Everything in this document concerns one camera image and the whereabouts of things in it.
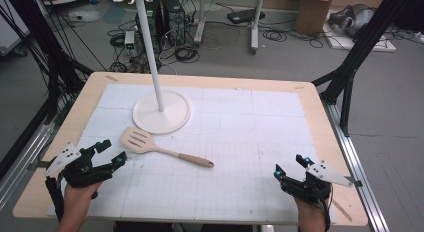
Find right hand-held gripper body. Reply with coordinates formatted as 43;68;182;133
279;159;355;205

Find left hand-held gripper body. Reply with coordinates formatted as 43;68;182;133
44;142;117;190

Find person's left hand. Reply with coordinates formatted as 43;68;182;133
62;180;104;211

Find person's right hand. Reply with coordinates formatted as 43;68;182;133
293;194;330;223

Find beige slotted spatula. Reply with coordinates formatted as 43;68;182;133
118;126;215;169

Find white grid mat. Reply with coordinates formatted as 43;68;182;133
47;83;337;225

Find white hook rack stand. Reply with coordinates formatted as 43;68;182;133
112;0;192;136

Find small silver power supply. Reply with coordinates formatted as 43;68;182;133
123;30;137;57

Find white floor board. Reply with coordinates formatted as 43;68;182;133
321;9;398;54

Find black computer tower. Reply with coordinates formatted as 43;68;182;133
134;0;165;54
162;0;187;47

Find white stand leg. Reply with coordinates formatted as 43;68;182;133
193;0;208;45
249;0;267;55

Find cardboard box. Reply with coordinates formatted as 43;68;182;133
294;0;336;36

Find grey rounded appliance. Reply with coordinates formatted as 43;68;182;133
327;3;376;39

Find flat black device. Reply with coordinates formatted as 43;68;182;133
226;8;267;25

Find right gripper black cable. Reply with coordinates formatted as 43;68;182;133
318;186;334;232

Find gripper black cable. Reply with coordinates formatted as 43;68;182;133
318;186;334;232
44;175;66;224

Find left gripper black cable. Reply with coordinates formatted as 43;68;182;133
44;175;66;224

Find aluminium rail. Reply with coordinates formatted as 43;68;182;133
0;120;57;211
321;100;390;232

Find black metal frame stand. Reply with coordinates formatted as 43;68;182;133
0;0;95;181
311;0;424;138

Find coiled black cable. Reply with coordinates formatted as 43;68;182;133
261;27;288;44
109;33;127;49
174;46;201;64

